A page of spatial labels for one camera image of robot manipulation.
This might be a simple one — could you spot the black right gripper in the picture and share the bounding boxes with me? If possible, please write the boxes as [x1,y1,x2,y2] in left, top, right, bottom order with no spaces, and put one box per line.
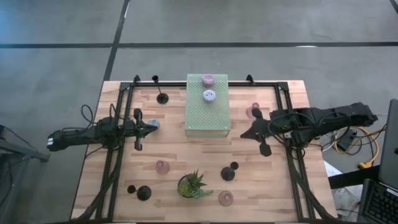
[240,108,279,157]

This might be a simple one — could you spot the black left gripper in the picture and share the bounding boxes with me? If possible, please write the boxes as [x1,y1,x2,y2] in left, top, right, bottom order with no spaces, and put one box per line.
[123,108,159,152]

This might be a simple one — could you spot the pink ribbed glass candle holder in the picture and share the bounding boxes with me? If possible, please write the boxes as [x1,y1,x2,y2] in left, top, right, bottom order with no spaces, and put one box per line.
[218,190,234,207]
[155,159,170,175]
[245,102,262,121]

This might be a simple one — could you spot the black metal candlestick holder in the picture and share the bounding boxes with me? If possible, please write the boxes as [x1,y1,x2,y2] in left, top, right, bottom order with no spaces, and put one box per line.
[151,75,170,105]
[220,161,239,182]
[126,184,152,202]

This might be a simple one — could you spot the white patterned ceramic candle holder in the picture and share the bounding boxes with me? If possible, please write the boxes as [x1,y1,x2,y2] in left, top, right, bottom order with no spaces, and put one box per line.
[202,89,217,103]

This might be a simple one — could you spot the purple patterned ceramic candle holder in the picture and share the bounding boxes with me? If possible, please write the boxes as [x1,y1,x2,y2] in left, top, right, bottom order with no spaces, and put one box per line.
[201,73,216,88]

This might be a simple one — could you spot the artificial succulents in black pot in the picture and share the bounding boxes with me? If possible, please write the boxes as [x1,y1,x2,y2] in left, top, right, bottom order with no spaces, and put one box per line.
[177,169,215,200]

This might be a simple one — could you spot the white paper sheet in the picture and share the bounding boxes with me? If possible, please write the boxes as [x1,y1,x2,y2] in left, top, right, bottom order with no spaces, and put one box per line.
[323,160,343,179]

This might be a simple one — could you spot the black power adapter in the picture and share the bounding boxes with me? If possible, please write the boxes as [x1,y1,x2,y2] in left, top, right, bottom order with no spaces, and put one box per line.
[337,129,358,152]

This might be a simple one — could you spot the grey metal stand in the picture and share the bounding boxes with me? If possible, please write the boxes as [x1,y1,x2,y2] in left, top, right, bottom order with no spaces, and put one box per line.
[0,124,50,224]

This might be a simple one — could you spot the dark grey laptop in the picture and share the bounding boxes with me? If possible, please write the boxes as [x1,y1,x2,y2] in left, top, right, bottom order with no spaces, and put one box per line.
[357,98,398,224]

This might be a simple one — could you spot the black aluminium table frame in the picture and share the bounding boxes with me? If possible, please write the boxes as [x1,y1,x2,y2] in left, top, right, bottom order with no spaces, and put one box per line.
[72,74,338,224]

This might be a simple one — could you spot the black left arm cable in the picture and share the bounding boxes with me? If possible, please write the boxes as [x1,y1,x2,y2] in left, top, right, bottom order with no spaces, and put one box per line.
[80,104,96,127]

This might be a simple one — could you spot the black cable bundle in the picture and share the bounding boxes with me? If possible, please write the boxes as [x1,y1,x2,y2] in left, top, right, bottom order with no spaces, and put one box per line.
[310,124,388,160]

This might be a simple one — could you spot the yellow cable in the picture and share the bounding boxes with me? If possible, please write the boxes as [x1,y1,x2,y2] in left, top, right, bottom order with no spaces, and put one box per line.
[334,126,380,170]

